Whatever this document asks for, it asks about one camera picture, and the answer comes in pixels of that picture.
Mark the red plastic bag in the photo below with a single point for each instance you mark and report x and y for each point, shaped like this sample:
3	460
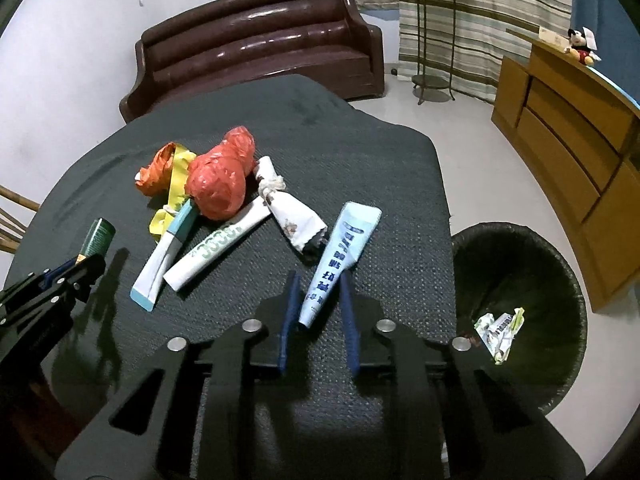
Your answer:
217	179

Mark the white paper tag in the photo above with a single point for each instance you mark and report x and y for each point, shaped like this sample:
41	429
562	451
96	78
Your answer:
590	39

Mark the white tube green print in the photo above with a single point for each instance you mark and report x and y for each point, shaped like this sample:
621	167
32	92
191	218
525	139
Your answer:
216	244

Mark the white blue printed sachet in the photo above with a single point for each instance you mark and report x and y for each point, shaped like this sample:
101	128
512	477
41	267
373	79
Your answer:
351	232

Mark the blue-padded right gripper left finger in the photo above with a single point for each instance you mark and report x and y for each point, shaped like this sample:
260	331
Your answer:
293	299

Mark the wooden chair frame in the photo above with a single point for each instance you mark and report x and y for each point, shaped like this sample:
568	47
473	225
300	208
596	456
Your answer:
12	229

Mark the blue curtain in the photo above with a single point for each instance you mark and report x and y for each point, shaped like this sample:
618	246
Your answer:
617	40

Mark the dark brown leather sofa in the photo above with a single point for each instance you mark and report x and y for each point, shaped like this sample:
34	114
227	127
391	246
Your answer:
227	42

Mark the orange wrapper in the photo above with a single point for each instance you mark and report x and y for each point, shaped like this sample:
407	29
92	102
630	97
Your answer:
152	179

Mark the green gold tube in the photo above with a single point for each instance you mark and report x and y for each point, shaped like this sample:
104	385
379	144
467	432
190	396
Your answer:
98	239

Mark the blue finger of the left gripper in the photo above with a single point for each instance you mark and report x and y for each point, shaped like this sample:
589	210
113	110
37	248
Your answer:
57	270

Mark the light blue white tube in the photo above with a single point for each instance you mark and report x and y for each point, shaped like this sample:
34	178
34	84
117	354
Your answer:
146	287

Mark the dark grey table cloth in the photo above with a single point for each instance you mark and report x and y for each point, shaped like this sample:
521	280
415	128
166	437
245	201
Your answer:
329	154

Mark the brown wooden cabinet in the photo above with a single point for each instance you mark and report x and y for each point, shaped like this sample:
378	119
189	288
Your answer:
578	134

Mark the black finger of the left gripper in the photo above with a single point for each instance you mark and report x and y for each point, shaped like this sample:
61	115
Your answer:
76	278

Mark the Mickey Mouse plush toy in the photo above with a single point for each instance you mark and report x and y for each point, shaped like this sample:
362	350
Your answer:
578	49

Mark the black wicker trash bin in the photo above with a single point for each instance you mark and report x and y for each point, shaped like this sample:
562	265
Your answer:
501	268

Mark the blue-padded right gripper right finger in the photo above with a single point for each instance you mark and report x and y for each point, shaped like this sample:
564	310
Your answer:
349	322

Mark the white knotted paper wrapper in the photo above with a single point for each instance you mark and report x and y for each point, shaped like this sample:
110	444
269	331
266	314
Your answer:
300	224

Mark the yellow snack wrapper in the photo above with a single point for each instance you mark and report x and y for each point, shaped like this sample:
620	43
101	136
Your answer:
181	158

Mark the green striped curtain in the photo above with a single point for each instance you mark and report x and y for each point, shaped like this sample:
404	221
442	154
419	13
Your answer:
464	41

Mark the small beige box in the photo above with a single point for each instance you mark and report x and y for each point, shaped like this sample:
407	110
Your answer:
553	39

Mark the white green patterned wrapper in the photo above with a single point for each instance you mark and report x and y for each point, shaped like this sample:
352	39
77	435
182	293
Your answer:
498	334

